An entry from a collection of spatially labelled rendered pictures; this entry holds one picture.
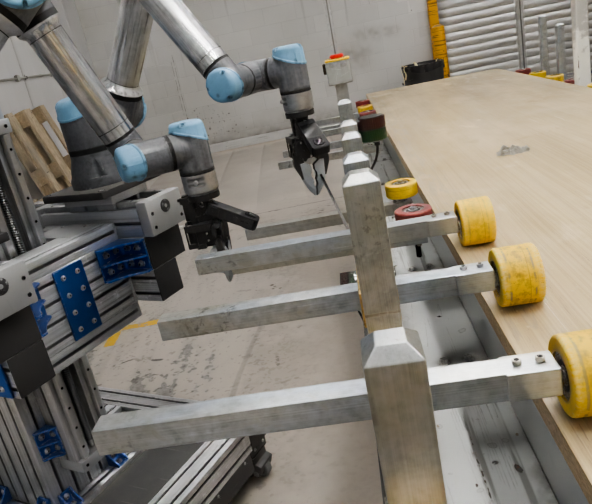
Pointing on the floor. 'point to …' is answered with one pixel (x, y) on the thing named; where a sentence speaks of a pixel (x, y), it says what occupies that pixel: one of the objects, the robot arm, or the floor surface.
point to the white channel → (581, 42)
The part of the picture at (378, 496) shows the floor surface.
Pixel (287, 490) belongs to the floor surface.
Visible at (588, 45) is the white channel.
